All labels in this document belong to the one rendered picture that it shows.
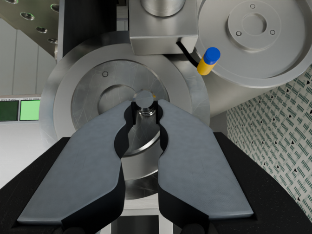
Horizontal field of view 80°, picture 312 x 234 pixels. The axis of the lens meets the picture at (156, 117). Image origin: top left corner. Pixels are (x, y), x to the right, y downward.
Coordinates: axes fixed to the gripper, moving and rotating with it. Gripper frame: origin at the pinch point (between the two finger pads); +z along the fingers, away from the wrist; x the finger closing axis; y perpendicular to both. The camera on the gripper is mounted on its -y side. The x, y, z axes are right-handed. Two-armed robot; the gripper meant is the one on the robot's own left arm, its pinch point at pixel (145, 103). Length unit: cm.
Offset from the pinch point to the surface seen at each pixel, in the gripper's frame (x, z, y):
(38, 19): -22.2, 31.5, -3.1
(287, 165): 15.4, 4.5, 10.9
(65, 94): -6.8, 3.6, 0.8
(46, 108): -8.8, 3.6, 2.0
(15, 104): -36, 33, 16
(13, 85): -127, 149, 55
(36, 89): -107, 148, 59
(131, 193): -1.6, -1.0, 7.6
